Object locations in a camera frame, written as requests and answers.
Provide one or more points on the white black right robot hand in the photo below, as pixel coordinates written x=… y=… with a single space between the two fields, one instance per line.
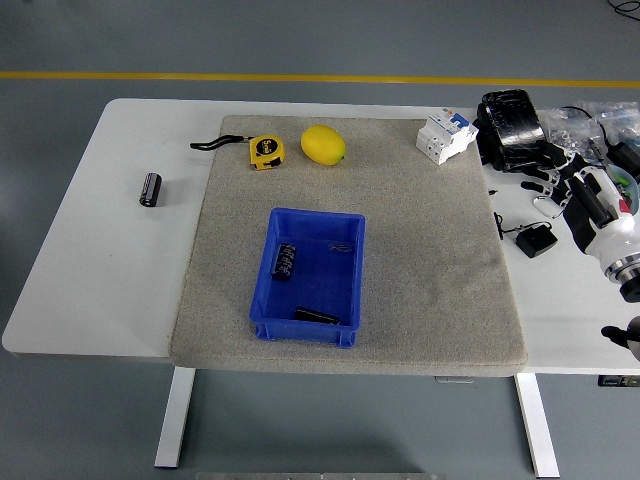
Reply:
x=607 y=220

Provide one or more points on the plain dark cylindrical battery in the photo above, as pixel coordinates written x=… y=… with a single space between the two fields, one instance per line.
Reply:
x=316 y=315

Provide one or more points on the dark battery with white print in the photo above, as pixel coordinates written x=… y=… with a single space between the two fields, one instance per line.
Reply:
x=150 y=189
x=284 y=261

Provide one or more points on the blue plastic box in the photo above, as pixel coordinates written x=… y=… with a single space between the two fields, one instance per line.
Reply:
x=320 y=285

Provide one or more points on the light blue bowl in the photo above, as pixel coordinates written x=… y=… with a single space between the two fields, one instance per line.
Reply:
x=631 y=192

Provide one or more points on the small green parts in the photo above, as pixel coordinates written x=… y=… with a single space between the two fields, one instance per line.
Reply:
x=623 y=183

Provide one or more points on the small black plug adapter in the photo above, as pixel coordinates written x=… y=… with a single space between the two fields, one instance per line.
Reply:
x=536 y=241

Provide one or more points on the clear bag of metal nuts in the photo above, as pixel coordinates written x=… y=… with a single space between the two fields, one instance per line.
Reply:
x=562 y=130

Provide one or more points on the clear bag of small parts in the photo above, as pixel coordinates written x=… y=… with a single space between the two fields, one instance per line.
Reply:
x=617 y=117

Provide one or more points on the black device in plastic wrap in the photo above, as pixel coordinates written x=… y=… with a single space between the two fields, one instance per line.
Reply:
x=515 y=127

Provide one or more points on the black table control panel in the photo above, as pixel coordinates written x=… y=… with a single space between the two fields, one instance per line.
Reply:
x=619 y=380

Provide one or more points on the white blue circuit breaker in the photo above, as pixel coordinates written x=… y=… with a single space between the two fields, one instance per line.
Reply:
x=445 y=137

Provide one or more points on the grey-brown felt mat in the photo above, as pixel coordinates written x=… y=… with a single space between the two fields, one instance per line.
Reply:
x=425 y=300

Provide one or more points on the white table leg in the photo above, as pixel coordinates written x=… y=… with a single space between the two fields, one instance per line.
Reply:
x=537 y=425
x=175 y=420

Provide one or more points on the metal paper clip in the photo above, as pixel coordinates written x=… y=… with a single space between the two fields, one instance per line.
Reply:
x=340 y=246

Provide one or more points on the yellow lemon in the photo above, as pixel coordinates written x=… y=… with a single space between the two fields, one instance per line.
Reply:
x=322 y=144

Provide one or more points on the grey under-table bracket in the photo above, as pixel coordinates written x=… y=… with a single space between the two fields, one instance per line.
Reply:
x=454 y=379

